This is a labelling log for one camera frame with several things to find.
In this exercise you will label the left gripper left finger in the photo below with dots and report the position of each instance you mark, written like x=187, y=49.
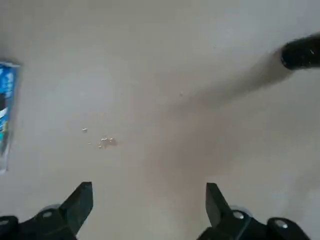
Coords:
x=62, y=217

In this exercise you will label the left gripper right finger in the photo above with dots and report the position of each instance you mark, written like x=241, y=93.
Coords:
x=230, y=222

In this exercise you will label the dark glass bottle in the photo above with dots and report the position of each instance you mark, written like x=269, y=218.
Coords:
x=300, y=55

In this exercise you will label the blue teal snack box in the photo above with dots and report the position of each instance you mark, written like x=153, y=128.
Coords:
x=7, y=100

